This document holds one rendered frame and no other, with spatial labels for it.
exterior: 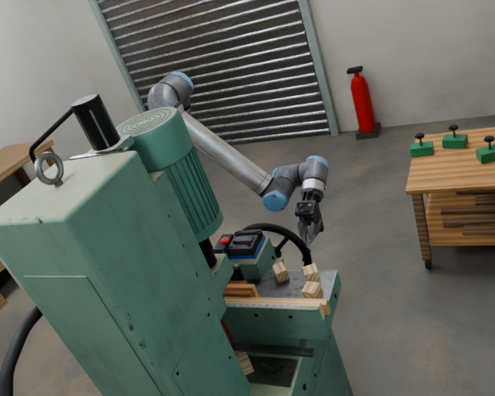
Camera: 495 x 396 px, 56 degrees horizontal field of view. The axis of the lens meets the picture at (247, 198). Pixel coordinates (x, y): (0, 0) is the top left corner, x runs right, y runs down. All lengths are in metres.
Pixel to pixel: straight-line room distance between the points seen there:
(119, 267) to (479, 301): 1.96
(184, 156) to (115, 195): 0.28
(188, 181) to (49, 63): 4.29
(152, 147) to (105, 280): 0.34
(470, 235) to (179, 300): 1.87
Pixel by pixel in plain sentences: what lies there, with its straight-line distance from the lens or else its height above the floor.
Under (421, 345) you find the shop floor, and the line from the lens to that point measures 2.34.
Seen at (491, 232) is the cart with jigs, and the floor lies 0.20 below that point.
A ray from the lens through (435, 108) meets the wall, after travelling 4.17.
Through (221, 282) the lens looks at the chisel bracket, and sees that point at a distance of 1.28.
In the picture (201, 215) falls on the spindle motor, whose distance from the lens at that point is 1.13.
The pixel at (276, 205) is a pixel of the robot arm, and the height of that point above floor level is 0.91.
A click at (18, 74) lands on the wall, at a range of 5.04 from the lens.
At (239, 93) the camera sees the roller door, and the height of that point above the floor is 0.53.
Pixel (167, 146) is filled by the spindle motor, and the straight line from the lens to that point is 1.04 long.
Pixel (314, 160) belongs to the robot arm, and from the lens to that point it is 1.81.
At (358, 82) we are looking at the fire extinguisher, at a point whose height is 0.49.
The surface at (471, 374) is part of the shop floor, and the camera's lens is 2.25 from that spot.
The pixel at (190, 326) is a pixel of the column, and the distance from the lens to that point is 1.03.
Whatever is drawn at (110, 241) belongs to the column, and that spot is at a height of 1.43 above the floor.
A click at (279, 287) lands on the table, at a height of 0.90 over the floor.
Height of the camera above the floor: 1.80
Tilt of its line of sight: 28 degrees down
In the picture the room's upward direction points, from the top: 21 degrees counter-clockwise
